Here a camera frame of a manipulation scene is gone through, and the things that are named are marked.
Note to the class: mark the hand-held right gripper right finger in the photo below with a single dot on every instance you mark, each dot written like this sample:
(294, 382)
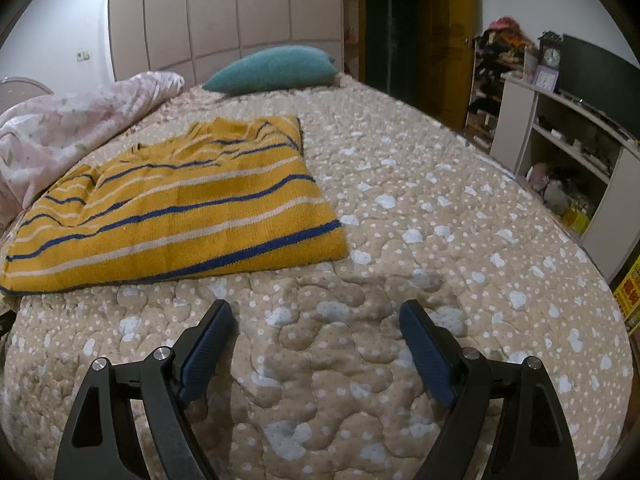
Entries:
(427, 350)

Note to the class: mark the black mantel clock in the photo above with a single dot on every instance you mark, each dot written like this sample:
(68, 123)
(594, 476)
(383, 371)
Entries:
(550, 52)

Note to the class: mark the pale curved headboard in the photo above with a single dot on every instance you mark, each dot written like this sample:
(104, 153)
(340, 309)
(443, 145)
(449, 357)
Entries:
(17, 94)

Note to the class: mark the yellow striped knit sweater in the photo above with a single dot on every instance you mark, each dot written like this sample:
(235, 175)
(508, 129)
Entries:
(175, 210)

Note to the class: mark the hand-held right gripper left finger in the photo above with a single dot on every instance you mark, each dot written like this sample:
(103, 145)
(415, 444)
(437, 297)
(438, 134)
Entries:
(207, 345)

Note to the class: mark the white wall switch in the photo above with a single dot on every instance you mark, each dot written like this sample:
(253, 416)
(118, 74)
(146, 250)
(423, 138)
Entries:
(83, 55)

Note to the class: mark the brown wooden door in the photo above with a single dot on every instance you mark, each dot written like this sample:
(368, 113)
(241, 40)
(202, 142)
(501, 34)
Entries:
(445, 35)

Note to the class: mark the beige panelled wardrobe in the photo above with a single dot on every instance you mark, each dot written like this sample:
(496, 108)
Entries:
(225, 10)

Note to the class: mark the black flat television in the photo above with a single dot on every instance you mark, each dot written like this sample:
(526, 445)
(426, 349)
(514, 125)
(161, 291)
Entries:
(595, 75)

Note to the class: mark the teal pillow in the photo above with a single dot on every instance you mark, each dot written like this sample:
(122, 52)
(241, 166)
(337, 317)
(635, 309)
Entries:
(270, 67)

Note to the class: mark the yellow red printed carton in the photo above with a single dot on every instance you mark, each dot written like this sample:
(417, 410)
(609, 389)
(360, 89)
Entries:
(631, 295)

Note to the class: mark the small yellow box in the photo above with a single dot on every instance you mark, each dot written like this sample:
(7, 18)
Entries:
(576, 217)

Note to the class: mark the pile of colourful clothes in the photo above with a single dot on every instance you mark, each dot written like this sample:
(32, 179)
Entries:
(500, 45)

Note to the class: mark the pink floral duvet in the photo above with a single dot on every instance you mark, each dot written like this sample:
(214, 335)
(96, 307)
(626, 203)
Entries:
(60, 120)

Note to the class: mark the purple alarm clock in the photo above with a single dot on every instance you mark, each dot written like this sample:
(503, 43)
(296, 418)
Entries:
(546, 78)

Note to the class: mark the white open shelf unit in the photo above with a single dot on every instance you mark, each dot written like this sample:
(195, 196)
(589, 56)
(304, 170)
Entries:
(517, 120)

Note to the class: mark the beige quilted bed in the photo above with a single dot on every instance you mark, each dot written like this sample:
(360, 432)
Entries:
(450, 210)

